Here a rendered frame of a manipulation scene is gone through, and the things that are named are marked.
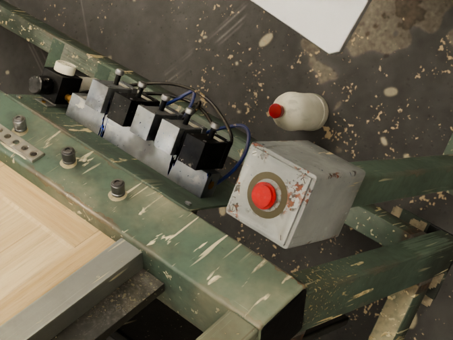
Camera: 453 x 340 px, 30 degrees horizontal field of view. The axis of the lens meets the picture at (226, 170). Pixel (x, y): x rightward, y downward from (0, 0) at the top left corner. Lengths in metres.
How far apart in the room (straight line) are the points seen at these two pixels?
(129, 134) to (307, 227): 0.51
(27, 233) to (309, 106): 0.89
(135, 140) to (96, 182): 0.14
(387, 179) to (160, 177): 0.41
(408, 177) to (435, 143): 0.50
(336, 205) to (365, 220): 0.69
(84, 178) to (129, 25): 1.14
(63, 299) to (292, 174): 0.42
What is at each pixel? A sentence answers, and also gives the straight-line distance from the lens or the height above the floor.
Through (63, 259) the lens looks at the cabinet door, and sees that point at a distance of 1.44.
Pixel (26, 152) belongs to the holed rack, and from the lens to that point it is 1.60.
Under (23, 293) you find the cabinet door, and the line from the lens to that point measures 1.40.
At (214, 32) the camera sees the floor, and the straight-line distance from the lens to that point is 2.42.
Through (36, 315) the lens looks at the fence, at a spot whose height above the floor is 1.07.
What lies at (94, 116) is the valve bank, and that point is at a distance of 1.69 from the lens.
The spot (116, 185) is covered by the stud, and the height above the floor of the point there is 0.87.
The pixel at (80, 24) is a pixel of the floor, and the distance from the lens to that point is 2.75.
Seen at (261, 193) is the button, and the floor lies 0.94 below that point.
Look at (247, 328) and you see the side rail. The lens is 1.29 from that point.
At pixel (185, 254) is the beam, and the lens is 1.39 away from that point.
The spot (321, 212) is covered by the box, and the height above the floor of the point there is 0.86.
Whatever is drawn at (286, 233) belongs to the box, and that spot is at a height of 0.93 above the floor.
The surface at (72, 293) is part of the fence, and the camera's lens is 1.36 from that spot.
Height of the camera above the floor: 1.98
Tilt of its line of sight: 56 degrees down
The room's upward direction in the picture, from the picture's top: 94 degrees counter-clockwise
